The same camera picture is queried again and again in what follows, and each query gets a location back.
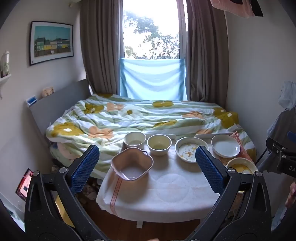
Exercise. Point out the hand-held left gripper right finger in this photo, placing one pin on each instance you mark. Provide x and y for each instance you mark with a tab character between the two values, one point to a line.
209	169

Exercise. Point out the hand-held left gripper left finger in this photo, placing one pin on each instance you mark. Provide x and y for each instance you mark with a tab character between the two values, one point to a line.
85	169

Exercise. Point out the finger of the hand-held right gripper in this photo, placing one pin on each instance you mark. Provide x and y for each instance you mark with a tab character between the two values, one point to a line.
274	146
291	135

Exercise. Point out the person's right hand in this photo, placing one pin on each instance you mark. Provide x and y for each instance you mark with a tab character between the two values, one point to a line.
291	194

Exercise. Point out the plain white plate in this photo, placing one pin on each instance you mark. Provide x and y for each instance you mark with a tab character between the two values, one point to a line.
225	146

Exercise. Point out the white plate with floral print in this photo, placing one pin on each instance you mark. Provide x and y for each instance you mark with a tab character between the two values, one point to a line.
186	150

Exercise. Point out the yellow-rimmed bowl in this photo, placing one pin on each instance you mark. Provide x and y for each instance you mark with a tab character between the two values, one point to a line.
240	166

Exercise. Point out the red patterned mat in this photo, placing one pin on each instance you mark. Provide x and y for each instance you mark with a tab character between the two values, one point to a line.
242	150

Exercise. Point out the white plastic bag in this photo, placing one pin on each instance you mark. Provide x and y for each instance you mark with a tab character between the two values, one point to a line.
288	95

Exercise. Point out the white towel with orange stripe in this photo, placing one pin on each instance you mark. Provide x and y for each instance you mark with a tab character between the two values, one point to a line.
166	185

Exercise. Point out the cream round bowl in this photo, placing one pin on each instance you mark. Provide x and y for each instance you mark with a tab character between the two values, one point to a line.
159	143

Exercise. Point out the white round bowl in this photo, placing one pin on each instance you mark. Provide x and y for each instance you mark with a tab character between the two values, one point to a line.
134	140

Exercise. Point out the phone with red screen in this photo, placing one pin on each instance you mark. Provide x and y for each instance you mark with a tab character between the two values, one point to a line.
23	184

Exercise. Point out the floral striped blanket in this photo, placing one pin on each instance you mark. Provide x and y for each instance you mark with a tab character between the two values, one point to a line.
129	115

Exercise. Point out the grey bed headboard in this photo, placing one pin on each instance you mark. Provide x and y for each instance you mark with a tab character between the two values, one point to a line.
53	104

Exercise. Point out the small plush toy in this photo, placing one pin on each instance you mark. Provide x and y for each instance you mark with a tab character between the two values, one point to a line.
47	91

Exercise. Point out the blue and white box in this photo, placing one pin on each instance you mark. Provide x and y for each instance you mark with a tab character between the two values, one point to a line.
31	101

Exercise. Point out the light blue cloth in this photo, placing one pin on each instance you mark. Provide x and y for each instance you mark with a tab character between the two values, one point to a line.
152	77

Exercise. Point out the brown curtain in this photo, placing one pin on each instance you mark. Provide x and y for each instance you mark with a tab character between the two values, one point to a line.
203	51
101	46

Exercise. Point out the framed picture of houses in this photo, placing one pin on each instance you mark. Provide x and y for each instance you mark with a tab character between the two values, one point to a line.
52	41

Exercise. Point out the glass jar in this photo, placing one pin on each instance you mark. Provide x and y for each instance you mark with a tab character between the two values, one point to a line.
5	63

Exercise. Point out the window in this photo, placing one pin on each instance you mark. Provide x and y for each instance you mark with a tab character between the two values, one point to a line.
151	29

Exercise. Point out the white wall shelf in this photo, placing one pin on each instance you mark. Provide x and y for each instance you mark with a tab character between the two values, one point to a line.
4	80

